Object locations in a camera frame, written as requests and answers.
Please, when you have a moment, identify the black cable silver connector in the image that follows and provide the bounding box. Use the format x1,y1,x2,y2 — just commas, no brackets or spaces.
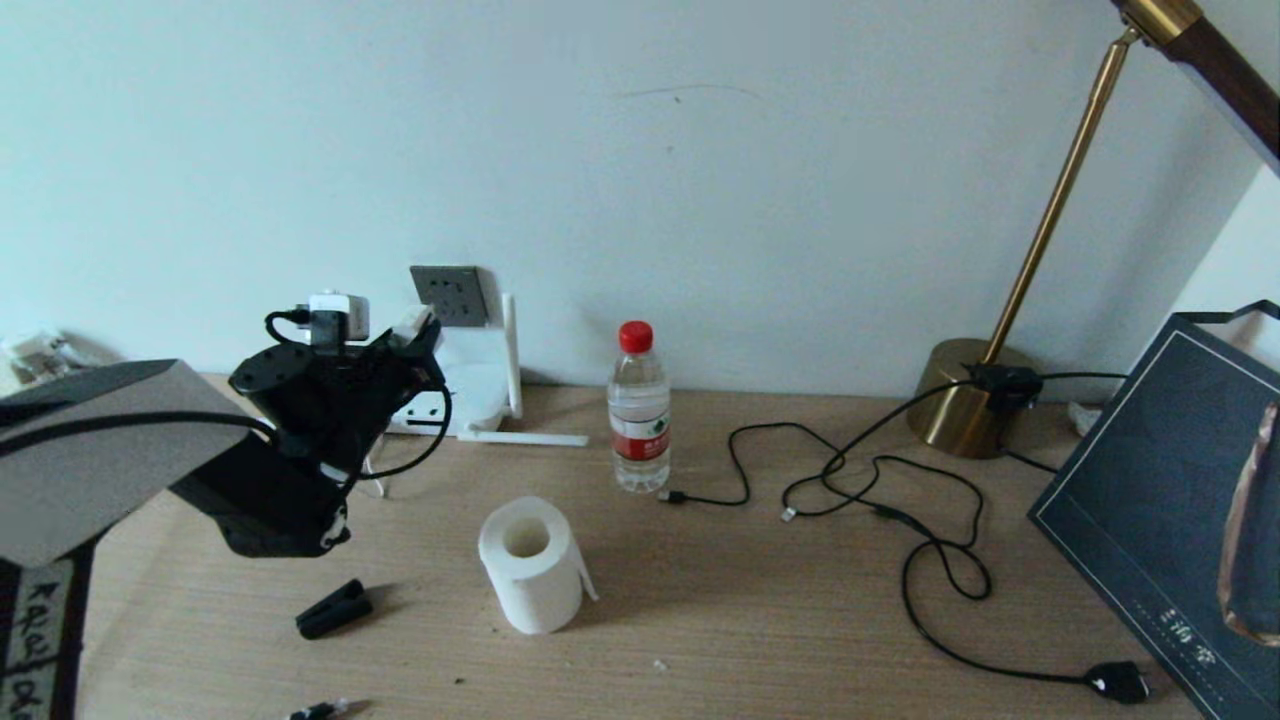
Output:
780,376,1001,523

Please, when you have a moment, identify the small white object by wall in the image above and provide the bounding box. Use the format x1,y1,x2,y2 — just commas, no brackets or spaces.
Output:
0,330,81,386

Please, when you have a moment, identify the black lamp power cord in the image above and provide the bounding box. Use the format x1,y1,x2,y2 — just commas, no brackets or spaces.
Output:
658,422,1151,704

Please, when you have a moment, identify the brass desk lamp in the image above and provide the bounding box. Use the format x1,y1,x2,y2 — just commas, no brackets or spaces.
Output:
905,0,1280,459

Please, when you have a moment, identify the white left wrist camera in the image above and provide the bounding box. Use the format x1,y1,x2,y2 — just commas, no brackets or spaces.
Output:
308,292,372,348

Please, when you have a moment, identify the dark gift bag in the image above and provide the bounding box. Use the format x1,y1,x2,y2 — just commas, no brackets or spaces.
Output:
1027,300,1280,720

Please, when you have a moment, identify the white toilet paper roll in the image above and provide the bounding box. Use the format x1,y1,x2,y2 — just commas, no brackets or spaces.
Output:
476,495,599,635

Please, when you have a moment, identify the water bottle red cap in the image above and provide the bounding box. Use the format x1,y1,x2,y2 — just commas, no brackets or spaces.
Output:
607,320,671,494

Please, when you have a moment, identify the brown ribbon bag handle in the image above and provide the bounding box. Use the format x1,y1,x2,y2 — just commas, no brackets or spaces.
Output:
1216,400,1280,648

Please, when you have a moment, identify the white router with antennas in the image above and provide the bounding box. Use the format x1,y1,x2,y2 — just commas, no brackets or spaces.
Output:
385,293,589,448

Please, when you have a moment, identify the grey wall socket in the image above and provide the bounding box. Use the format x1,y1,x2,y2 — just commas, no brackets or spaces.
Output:
409,265,490,328

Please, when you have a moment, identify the black power block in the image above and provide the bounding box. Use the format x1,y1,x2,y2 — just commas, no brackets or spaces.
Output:
965,362,1041,411

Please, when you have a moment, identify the black plastic clip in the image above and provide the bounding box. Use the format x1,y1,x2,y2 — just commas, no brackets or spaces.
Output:
294,578,373,641

